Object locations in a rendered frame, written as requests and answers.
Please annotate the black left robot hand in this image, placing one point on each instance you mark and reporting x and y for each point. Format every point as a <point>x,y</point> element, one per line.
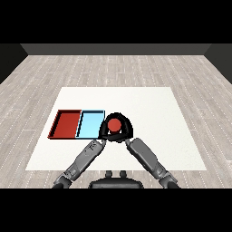
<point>104,128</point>

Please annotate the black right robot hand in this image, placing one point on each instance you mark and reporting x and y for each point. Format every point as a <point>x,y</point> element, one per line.
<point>127,128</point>

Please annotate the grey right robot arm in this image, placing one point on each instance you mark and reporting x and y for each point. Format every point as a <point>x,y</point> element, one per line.
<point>149,158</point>

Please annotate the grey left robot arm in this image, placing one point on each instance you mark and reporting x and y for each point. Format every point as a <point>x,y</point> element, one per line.
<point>85,156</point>

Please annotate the small red can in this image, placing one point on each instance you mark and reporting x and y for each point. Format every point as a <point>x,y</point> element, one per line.
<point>114,125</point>

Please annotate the light blue shallow open box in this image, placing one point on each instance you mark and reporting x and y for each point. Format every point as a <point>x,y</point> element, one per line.
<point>89,123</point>

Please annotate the red shallow open box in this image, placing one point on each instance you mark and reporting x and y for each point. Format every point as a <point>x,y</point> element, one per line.
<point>65,124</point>

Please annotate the dark grey robot body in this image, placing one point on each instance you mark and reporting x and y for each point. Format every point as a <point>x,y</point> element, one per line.
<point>116,182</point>

